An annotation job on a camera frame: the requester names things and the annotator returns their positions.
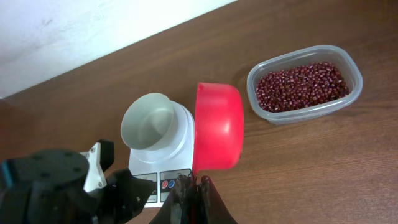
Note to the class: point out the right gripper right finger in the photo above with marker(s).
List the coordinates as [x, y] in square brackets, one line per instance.
[210, 208]

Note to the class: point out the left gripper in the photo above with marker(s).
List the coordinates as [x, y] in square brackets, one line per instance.
[124, 196]

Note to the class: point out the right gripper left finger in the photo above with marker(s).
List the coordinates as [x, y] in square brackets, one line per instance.
[177, 208]

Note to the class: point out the orange plastic measuring scoop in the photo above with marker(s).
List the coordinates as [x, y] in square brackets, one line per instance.
[219, 127]

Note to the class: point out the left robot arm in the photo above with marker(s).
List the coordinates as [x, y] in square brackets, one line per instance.
[64, 186]

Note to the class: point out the white digital kitchen scale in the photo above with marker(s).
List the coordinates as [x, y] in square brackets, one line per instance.
[169, 158]

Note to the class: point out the white round bowl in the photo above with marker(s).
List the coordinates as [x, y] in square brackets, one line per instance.
[147, 121]

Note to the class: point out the clear plastic food container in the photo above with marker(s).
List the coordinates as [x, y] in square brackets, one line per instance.
[319, 53]

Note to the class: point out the red adzuki beans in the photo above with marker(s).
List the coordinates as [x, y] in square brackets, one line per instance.
[300, 87]

